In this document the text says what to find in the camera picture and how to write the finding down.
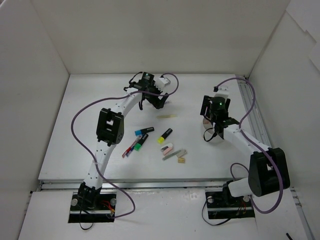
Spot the yellow cap black highlighter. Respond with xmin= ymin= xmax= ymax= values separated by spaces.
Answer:
xmin=157 ymin=128 xmax=173 ymax=145

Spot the yellow pen tube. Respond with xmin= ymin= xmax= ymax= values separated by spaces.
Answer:
xmin=156 ymin=114 xmax=177 ymax=119

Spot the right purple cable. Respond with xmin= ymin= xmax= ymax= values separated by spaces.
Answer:
xmin=216 ymin=76 xmax=286 ymax=214

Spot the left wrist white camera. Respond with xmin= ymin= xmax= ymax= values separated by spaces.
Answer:
xmin=155 ymin=77 xmax=171 ymax=92

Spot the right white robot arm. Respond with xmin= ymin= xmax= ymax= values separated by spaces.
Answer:
xmin=200 ymin=95 xmax=290 ymax=206

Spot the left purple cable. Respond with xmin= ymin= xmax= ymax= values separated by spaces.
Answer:
xmin=71 ymin=72 xmax=180 ymax=220

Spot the grey eraser block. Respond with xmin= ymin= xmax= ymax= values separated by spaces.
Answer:
xmin=176 ymin=149 xmax=188 ymax=158

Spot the blue pen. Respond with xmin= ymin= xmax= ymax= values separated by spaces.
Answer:
xmin=125 ymin=135 xmax=141 ymax=157

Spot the blue cap black highlighter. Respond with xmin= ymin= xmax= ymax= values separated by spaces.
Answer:
xmin=134 ymin=127 xmax=155 ymax=136

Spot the red pen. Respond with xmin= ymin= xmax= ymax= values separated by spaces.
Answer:
xmin=122 ymin=136 xmax=140 ymax=159

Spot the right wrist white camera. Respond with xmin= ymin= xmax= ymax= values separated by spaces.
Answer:
xmin=213 ymin=85 xmax=229 ymax=100

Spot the small wooden sharpener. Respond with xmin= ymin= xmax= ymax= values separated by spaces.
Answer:
xmin=177 ymin=157 xmax=186 ymax=164

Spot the purple cable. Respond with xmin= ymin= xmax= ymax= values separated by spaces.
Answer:
xmin=216 ymin=76 xmax=286 ymax=214
xmin=71 ymin=72 xmax=180 ymax=220

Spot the pink white stapler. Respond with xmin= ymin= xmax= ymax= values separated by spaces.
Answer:
xmin=160 ymin=143 xmax=173 ymax=156

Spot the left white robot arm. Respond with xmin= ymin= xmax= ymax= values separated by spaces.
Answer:
xmin=78 ymin=72 xmax=171 ymax=210

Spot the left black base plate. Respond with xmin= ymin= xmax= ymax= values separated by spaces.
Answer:
xmin=68 ymin=192 xmax=117 ymax=224

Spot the wrist white camera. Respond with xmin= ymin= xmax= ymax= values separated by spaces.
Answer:
xmin=213 ymin=85 xmax=229 ymax=100
xmin=155 ymin=77 xmax=171 ymax=92

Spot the green cap black highlighter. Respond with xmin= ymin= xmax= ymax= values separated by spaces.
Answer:
xmin=134 ymin=133 xmax=149 ymax=151

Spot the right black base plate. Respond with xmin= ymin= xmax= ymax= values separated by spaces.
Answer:
xmin=205 ymin=191 xmax=256 ymax=220

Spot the white divided round container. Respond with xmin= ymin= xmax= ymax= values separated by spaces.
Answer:
xmin=202 ymin=117 xmax=224 ymax=145

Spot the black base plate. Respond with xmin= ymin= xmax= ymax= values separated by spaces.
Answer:
xmin=205 ymin=191 xmax=256 ymax=220
xmin=68 ymin=192 xmax=117 ymax=224

